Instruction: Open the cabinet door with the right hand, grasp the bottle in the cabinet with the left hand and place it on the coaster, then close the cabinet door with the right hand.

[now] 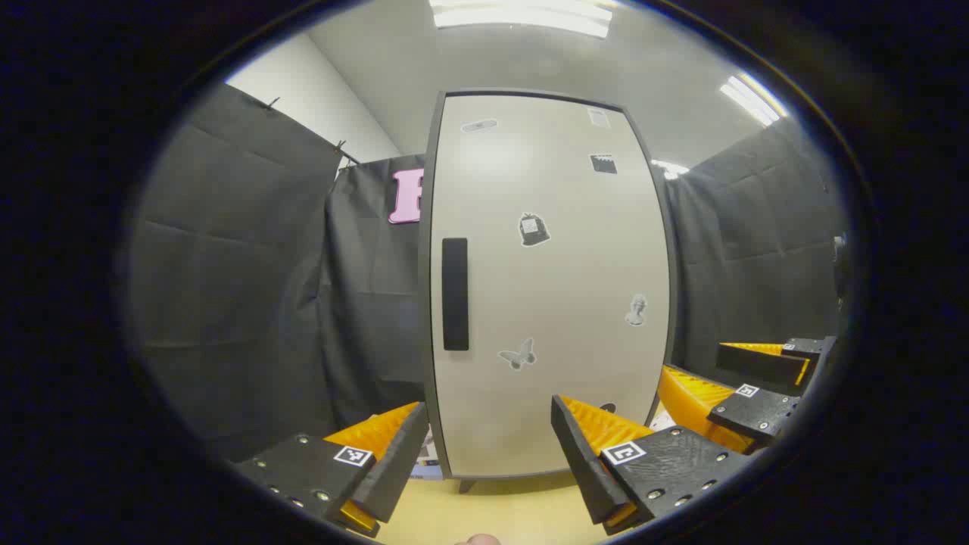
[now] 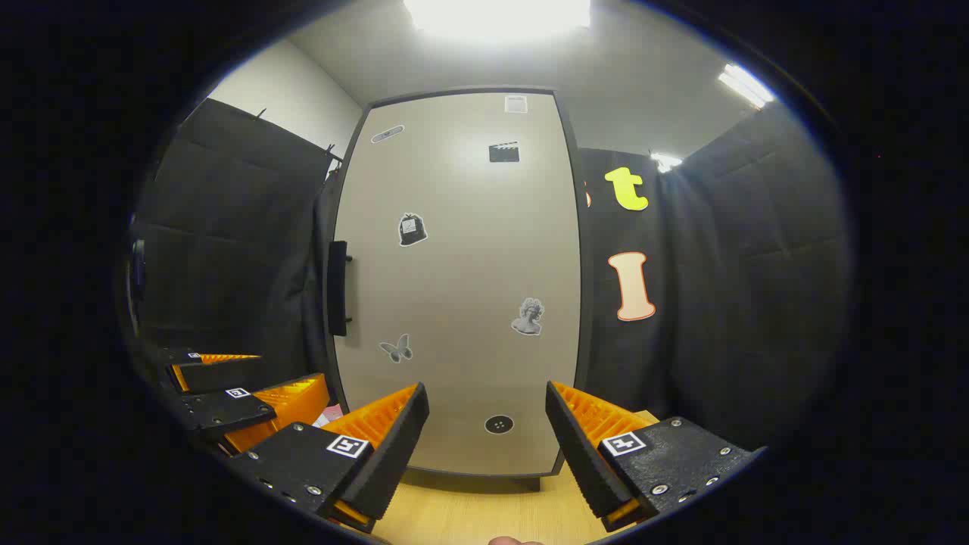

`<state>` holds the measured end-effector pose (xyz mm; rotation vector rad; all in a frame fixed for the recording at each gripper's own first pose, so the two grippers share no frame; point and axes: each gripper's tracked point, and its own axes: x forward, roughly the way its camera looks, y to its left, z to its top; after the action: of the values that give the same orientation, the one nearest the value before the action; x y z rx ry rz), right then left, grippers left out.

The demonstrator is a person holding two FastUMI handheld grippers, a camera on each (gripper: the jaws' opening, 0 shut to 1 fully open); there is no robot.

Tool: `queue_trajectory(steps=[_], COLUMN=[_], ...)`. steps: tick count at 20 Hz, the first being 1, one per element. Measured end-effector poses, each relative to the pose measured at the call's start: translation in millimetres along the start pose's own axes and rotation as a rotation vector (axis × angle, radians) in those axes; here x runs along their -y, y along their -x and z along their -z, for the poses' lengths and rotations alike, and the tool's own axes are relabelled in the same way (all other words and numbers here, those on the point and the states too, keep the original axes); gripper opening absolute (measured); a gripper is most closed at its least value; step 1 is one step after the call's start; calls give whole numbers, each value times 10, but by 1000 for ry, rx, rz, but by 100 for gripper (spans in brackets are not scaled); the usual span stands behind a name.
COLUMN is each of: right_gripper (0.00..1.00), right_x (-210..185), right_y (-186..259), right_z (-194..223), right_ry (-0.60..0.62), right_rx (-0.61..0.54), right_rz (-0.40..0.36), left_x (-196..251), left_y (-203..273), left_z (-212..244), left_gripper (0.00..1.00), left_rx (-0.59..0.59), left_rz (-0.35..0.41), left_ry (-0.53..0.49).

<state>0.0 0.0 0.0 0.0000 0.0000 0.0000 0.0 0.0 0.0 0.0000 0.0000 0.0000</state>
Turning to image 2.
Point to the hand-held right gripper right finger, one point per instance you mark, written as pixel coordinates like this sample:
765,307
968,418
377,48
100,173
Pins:
579,454

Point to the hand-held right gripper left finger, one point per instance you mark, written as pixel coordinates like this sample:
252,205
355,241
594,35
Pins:
394,454

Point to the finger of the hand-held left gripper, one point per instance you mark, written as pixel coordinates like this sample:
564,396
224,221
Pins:
227,412
219,372

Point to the grey cabinet door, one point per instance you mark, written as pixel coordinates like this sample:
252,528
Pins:
462,265

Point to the black backdrop cloth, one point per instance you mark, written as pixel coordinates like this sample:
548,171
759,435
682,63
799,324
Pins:
227,250

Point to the ceiling light panel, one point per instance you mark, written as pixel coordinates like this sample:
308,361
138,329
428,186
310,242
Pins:
746,85
666,161
496,15

